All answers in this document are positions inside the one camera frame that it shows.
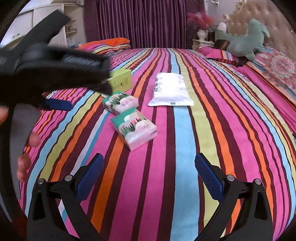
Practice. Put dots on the beige tufted headboard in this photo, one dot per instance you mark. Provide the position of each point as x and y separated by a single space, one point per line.
282 35

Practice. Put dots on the pink striped small pillow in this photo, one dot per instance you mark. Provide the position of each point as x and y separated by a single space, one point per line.
221 56

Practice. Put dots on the white vase with flowers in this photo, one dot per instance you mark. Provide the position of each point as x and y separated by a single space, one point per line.
203 21

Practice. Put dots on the purple curtain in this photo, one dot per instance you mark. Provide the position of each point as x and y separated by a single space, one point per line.
161 24

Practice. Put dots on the green tissue pack far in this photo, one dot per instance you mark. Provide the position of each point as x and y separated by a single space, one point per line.
119 102

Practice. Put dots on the white shelf cabinet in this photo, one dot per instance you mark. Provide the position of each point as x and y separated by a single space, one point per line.
62 20

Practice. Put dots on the colourful striped bedspread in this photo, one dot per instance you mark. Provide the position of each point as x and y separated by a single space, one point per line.
154 192

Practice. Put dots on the white flat plastic pouch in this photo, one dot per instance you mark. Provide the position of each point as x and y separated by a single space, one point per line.
170 90

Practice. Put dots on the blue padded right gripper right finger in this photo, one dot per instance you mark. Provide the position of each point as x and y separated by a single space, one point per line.
254 221

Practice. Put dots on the floral patterned pillow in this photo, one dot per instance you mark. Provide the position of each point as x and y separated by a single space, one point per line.
274 74

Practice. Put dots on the small green carton box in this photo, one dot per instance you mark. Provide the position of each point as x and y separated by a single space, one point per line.
120 80

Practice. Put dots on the green tissue pack near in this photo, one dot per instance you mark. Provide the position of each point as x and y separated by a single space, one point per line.
134 128

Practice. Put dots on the orange folded pillow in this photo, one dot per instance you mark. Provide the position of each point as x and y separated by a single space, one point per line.
107 47

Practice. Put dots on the green tissue pack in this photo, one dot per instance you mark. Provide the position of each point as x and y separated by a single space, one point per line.
134 128
119 102

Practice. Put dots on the white bedside table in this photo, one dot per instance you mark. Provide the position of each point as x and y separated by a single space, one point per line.
199 43

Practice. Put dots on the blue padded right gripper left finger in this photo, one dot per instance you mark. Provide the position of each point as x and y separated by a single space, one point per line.
44 219

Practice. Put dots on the person's left hand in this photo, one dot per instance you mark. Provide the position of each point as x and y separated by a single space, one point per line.
23 161

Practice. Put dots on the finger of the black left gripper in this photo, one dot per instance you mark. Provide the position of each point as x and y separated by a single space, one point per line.
56 104

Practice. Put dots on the green plush dinosaur toy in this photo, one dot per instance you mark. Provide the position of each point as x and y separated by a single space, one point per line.
248 45

